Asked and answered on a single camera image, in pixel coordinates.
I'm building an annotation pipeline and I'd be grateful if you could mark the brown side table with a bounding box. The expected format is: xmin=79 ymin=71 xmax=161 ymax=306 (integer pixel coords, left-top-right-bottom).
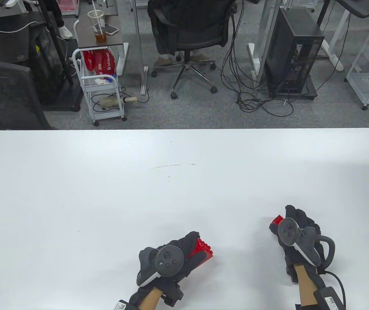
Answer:
xmin=76 ymin=5 xmax=130 ymax=77

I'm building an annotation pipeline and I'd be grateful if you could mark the pink box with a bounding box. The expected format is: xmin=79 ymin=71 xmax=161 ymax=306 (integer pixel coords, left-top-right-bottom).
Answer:
xmin=57 ymin=0 xmax=79 ymax=13

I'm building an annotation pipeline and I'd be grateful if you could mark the black swivel office chair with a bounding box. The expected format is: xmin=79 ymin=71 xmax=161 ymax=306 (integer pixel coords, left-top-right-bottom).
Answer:
xmin=147 ymin=0 xmax=238 ymax=99

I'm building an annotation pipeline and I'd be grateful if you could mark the grey tracking controller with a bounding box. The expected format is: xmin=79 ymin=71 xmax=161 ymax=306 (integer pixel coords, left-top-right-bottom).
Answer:
xmin=278 ymin=218 xmax=336 ymax=268
xmin=137 ymin=245 xmax=185 ymax=287

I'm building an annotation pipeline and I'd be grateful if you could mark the grey mesh chair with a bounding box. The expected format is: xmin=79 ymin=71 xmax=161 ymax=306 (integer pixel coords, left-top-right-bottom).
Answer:
xmin=0 ymin=15 xmax=47 ymax=63

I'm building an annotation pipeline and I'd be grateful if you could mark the bundle of black cables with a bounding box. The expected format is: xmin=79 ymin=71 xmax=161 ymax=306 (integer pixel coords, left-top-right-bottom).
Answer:
xmin=220 ymin=0 xmax=353 ymax=117

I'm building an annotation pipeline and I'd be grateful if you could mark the red printed plastic bag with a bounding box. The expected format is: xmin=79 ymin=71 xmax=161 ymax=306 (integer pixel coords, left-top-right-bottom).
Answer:
xmin=83 ymin=49 xmax=118 ymax=77

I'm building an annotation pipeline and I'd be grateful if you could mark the clear plastic drink cup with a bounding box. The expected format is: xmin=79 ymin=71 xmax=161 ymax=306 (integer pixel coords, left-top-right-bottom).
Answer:
xmin=87 ymin=10 xmax=108 ymax=45

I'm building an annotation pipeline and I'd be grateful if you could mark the white desk leg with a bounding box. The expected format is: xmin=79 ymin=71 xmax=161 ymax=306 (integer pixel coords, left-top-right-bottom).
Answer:
xmin=320 ymin=0 xmax=345 ymax=72

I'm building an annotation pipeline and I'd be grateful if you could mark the black computer tower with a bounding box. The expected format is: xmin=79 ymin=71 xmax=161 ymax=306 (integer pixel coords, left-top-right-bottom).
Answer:
xmin=264 ymin=7 xmax=325 ymax=97

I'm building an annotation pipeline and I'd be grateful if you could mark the black mesh office chair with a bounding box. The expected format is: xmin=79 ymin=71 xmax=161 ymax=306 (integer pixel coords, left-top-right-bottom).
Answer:
xmin=0 ymin=59 xmax=53 ymax=130

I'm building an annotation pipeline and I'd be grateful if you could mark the person's left forearm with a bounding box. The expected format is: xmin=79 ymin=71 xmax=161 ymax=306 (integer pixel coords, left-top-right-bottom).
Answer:
xmin=128 ymin=286 xmax=165 ymax=310

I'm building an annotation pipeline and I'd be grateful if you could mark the white rolling cart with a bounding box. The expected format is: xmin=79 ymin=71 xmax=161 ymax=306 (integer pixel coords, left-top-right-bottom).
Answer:
xmin=72 ymin=48 xmax=128 ymax=126

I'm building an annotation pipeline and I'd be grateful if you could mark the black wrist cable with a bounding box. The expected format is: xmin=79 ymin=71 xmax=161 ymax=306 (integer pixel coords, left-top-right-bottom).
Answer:
xmin=319 ymin=271 xmax=347 ymax=310

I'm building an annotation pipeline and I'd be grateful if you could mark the dark desk top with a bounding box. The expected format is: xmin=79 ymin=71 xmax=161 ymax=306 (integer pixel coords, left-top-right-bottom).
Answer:
xmin=333 ymin=0 xmax=369 ymax=19

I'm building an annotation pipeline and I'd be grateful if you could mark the person's left hand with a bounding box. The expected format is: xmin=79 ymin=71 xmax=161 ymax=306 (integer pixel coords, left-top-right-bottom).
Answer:
xmin=154 ymin=231 xmax=206 ymax=290

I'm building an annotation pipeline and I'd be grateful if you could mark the white desk frame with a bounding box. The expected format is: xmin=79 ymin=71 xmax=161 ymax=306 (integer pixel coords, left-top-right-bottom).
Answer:
xmin=256 ymin=0 xmax=284 ymax=79

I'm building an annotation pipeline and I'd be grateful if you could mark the person's right hand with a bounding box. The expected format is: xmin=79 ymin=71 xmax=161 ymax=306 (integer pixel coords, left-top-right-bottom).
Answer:
xmin=269 ymin=205 xmax=329 ymax=282

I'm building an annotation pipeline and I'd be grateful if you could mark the black tower dolly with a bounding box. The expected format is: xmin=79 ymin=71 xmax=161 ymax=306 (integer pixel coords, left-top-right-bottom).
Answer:
xmin=269 ymin=76 xmax=318 ymax=100

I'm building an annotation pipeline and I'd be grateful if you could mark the stack of red toy bricks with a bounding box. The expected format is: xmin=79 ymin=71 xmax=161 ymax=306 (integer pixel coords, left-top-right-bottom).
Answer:
xmin=188 ymin=237 xmax=214 ymax=264

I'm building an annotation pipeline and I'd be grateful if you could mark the white cable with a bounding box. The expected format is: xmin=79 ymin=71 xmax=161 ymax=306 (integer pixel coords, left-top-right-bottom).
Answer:
xmin=0 ymin=21 xmax=39 ymax=34

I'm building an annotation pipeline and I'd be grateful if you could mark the beige handheld tool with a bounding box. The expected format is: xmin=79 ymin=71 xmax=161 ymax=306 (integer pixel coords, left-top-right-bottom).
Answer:
xmin=99 ymin=96 xmax=138 ymax=109

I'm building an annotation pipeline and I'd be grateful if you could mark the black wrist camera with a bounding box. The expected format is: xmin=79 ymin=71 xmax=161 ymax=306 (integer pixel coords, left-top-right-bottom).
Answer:
xmin=162 ymin=284 xmax=184 ymax=306

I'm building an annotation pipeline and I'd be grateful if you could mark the white drinking straw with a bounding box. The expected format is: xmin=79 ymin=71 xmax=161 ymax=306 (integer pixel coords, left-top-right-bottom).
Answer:
xmin=91 ymin=0 xmax=105 ymax=34

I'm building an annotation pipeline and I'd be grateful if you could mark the aluminium frame post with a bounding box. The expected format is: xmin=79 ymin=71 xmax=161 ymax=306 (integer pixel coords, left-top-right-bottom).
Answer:
xmin=130 ymin=0 xmax=149 ymax=96

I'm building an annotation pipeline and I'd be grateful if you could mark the black floor stand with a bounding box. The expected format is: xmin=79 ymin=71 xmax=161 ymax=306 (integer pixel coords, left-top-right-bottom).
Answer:
xmin=37 ymin=0 xmax=83 ymax=112

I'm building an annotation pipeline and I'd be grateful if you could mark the white and blue packet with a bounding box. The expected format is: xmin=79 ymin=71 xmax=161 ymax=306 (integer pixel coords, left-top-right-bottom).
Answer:
xmin=93 ymin=75 xmax=117 ymax=86

